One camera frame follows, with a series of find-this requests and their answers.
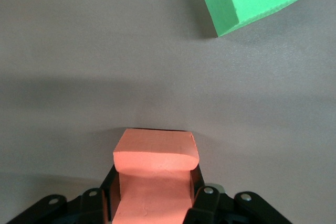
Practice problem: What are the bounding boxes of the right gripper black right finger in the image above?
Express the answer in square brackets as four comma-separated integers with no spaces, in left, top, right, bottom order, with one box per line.
[183,165,292,224]

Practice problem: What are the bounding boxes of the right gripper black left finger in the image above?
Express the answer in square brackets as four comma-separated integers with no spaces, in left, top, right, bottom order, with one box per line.
[5,165,122,224]

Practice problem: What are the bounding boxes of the orange foam cube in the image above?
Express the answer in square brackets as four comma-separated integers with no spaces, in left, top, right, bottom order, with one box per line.
[111,129,201,224]

